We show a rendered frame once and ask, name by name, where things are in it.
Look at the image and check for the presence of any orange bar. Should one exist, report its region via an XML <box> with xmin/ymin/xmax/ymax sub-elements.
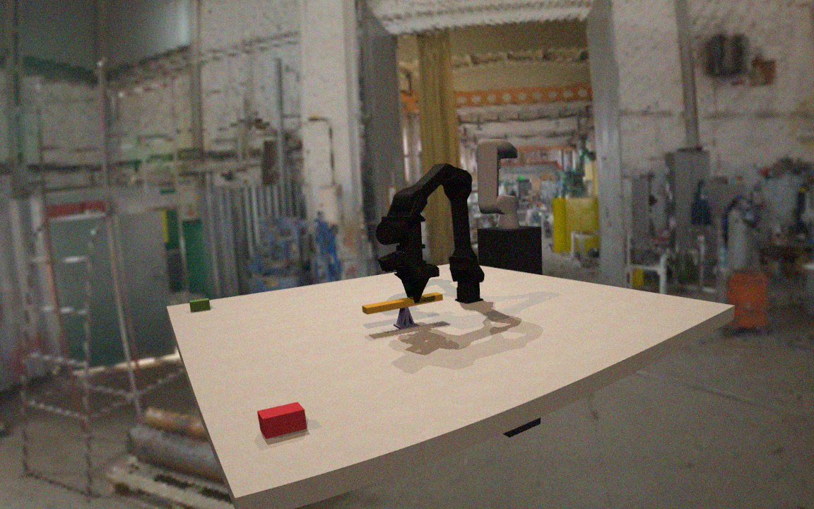
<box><xmin>362</xmin><ymin>292</ymin><xmax>443</xmax><ymax>315</ymax></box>

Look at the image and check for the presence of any red rectangular block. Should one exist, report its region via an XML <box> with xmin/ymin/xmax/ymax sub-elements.
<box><xmin>257</xmin><ymin>402</ymin><xmax>307</xmax><ymax>439</ymax></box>

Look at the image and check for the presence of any green rectangular block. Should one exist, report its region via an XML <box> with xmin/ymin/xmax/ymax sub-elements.
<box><xmin>189</xmin><ymin>298</ymin><xmax>210</xmax><ymax>312</ymax></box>

